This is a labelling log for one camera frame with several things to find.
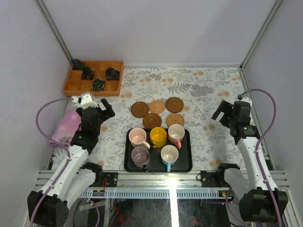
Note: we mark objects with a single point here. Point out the purple patterned cloth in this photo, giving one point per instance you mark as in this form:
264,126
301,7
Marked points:
67,127

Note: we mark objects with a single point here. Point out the brown wooden coaster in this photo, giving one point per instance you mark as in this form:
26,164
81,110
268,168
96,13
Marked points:
174,105
152,120
139,109

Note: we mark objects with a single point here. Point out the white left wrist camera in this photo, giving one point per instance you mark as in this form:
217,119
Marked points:
84,101

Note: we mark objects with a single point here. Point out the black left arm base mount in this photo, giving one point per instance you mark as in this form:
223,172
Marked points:
106,179

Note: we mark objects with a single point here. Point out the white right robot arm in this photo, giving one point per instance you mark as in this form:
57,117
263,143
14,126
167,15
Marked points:
260,199

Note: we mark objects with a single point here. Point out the dark rolled fabric bundle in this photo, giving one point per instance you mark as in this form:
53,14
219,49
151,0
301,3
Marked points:
77,64
87,73
112,74

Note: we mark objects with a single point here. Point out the blue mug cream inside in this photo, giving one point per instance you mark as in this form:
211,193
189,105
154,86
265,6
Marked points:
169,155

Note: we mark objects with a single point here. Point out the black serving tray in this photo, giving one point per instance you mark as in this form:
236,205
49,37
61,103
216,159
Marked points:
183,164

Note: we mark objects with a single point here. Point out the orange wooden divided tray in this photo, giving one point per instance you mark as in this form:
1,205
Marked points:
74,86

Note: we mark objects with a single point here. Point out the light pink mug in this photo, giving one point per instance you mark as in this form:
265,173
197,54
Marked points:
138,137

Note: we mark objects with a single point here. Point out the yellow glass cup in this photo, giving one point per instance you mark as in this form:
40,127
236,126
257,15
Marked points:
158,137

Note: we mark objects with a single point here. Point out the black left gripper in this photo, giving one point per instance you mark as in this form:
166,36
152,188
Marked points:
98,113

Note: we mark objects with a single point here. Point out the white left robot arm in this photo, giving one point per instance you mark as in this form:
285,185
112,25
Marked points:
77,134

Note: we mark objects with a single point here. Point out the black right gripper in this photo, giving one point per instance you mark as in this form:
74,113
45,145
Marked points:
224,107

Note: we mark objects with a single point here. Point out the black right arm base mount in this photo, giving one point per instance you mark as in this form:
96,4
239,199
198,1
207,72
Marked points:
212,179

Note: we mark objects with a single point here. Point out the mauve mug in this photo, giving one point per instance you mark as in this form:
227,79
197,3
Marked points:
141,157

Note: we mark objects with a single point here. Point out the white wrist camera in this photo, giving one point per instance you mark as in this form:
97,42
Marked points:
244,99
84,101

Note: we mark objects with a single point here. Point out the pink mug cream inside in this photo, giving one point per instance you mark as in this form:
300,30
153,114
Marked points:
176,134

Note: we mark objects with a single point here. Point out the aluminium front frame rail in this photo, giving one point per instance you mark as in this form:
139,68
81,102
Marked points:
158,181

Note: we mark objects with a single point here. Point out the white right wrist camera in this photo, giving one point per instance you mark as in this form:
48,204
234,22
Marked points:
244,99

